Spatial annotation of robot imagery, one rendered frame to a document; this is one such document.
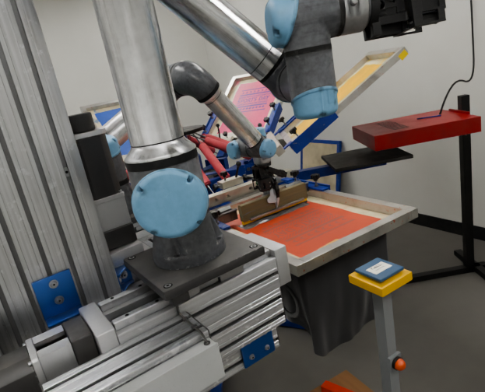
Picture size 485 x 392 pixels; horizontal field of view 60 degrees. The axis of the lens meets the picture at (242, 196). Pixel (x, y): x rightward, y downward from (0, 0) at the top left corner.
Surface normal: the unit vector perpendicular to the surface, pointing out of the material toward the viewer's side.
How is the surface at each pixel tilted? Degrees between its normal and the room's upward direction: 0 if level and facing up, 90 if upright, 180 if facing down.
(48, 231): 90
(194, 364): 90
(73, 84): 90
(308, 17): 90
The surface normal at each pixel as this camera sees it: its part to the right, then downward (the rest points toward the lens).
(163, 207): 0.17, 0.38
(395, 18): 0.12, 0.13
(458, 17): -0.84, 0.30
